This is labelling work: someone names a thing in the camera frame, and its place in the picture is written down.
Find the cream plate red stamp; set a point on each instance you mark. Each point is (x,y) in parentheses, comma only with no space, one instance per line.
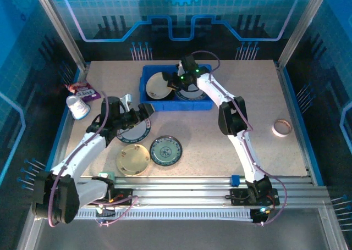
(156,86)

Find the green rimmed white plate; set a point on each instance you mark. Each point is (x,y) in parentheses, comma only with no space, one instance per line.
(192,96)
(134,134)

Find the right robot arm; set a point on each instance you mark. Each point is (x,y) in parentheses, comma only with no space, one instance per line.
(244,154)

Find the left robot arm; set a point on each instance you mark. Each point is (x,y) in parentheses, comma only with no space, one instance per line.
(79,154)

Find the blue plastic bin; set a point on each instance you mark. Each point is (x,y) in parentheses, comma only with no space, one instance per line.
(178,105)

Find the blue green patterned plate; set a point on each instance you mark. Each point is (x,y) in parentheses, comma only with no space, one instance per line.
(166,151)

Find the pale yellow floral plate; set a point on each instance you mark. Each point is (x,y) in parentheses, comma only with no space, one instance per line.
(133,160)

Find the white paper cup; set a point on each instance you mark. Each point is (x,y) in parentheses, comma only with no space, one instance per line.
(78,107)

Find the purple snack bag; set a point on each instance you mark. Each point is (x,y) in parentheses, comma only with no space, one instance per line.
(85,92)

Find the green block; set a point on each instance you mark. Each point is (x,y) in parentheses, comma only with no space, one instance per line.
(105,175)

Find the tape roll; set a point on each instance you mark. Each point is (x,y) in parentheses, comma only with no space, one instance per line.
(275,132)

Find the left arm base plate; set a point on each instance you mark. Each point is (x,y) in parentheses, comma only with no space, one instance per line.
(123,196)

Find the aluminium mounting rail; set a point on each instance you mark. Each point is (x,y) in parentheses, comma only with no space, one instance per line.
(178,191)

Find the aluminium frame post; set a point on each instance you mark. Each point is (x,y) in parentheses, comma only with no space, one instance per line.
(300,31)
(63,31)

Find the blue rail clamp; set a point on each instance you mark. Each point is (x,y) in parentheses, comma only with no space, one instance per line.
(235,180)

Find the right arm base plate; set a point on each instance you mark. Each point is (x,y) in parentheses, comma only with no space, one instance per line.
(239,196)

